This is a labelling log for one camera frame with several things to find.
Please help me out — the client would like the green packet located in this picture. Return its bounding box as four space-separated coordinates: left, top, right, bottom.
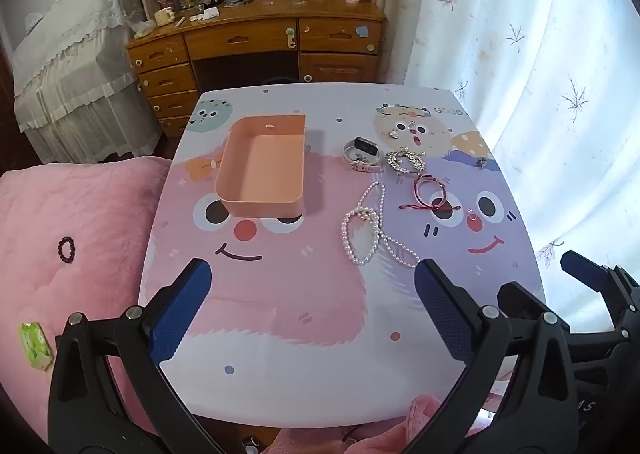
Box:
19 321 53 371

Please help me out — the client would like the pink plush cushion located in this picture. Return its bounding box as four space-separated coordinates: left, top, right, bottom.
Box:
0 157 173 440

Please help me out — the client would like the crystal bracelet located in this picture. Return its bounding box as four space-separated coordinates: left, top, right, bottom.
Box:
385 147 426 176

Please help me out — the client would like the red string bracelet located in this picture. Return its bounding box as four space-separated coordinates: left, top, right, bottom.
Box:
399 194 463 213

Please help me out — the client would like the bed with white lace cover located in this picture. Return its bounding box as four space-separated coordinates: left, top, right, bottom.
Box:
10 0 166 165

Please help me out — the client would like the white pearl necklace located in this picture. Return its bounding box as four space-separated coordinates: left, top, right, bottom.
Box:
341 181 421 269

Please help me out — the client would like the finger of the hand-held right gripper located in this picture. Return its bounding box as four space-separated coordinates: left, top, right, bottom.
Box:
560 250 640 335
496 281 621 365

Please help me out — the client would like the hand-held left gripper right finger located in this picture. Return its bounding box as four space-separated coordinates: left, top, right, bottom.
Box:
400 258 593 454

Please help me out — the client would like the pink fluffy cloth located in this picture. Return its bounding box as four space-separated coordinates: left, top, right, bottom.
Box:
270 393 501 454

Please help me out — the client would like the white smartwatch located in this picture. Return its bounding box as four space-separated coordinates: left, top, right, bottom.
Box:
342 137 383 172

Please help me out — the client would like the white leaf print curtain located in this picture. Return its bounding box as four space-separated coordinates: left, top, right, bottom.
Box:
375 0 640 335

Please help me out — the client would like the wooden desk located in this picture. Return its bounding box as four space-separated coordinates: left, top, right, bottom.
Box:
125 0 388 137

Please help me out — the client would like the dark red bead bracelet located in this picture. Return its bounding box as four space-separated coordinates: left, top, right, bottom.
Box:
413 174 447 207

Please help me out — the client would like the peach plastic box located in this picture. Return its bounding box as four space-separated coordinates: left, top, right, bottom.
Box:
215 114 307 218

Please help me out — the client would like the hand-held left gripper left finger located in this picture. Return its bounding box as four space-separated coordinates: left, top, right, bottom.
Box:
47 258 226 454

